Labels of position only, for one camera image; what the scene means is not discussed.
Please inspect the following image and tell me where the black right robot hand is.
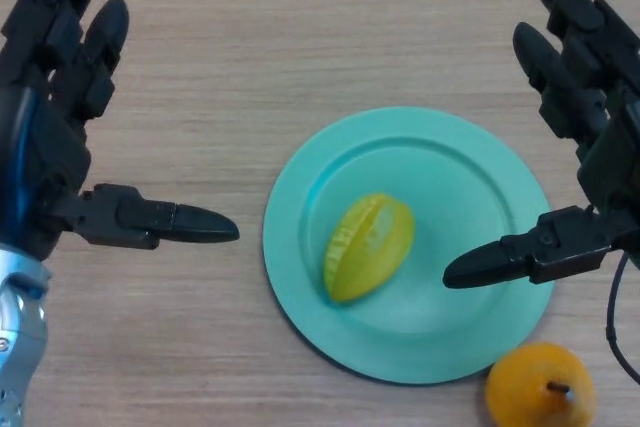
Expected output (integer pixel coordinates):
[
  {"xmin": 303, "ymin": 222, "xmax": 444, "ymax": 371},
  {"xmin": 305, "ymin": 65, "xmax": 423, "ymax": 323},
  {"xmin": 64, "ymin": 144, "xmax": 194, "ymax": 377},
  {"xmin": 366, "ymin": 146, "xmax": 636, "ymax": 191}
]
[{"xmin": 442, "ymin": 0, "xmax": 640, "ymax": 290}]

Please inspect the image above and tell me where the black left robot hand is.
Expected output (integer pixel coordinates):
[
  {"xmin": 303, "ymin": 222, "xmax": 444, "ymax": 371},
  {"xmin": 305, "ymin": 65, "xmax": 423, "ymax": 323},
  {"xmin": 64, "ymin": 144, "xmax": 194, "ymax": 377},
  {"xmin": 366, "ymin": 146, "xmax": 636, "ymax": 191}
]
[{"xmin": 0, "ymin": 0, "xmax": 241, "ymax": 261}]

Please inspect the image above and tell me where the yellow starfruit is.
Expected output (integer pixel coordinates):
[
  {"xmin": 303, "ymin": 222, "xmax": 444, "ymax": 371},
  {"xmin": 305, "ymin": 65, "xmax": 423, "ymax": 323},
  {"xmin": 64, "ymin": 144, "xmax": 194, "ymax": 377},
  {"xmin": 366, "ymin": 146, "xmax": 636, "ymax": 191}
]
[{"xmin": 323, "ymin": 191, "xmax": 416, "ymax": 304}]

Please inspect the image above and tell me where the green round plate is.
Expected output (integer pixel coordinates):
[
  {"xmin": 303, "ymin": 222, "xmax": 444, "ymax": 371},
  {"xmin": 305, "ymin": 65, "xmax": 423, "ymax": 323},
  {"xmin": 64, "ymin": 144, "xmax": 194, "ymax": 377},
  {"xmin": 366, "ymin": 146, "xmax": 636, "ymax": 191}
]
[{"xmin": 263, "ymin": 105, "xmax": 556, "ymax": 387}]

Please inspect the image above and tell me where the orange pear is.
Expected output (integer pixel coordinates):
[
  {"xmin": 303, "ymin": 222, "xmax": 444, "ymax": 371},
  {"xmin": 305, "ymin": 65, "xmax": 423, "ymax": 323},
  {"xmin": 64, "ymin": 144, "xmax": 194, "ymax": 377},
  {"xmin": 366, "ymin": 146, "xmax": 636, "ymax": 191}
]
[{"xmin": 485, "ymin": 341, "xmax": 597, "ymax": 427}]

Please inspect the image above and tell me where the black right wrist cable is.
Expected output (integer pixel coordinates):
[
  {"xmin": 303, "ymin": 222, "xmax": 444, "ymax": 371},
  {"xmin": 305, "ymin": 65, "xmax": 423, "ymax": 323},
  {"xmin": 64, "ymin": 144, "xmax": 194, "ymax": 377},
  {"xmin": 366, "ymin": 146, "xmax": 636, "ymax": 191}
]
[{"xmin": 605, "ymin": 254, "xmax": 640, "ymax": 383}]

